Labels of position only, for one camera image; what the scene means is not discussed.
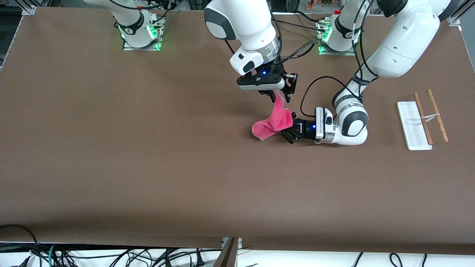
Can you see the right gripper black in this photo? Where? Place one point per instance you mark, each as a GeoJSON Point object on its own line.
{"type": "Point", "coordinates": [279, 71]}

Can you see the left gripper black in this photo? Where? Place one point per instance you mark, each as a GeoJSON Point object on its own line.
{"type": "Point", "coordinates": [301, 129]}

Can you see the pink towel with grey back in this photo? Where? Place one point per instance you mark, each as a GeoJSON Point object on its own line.
{"type": "Point", "coordinates": [271, 124]}

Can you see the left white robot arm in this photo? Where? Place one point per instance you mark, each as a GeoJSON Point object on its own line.
{"type": "Point", "coordinates": [404, 40]}

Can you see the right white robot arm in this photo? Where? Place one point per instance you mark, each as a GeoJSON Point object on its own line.
{"type": "Point", "coordinates": [241, 22]}

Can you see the white rack with wooden bars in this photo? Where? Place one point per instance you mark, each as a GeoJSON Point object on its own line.
{"type": "Point", "coordinates": [413, 126]}

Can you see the brown table cover sheet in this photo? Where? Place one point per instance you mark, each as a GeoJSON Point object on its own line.
{"type": "Point", "coordinates": [111, 148]}

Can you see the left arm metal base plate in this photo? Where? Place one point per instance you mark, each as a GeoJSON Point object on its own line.
{"type": "Point", "coordinates": [339, 53]}

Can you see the small metal bracket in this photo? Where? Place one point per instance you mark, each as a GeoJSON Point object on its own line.
{"type": "Point", "coordinates": [224, 243]}

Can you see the wooden post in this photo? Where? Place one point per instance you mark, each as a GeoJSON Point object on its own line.
{"type": "Point", "coordinates": [228, 257]}

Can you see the aluminium frame corner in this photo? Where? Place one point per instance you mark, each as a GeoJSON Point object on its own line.
{"type": "Point", "coordinates": [29, 9]}
{"type": "Point", "coordinates": [454, 20]}

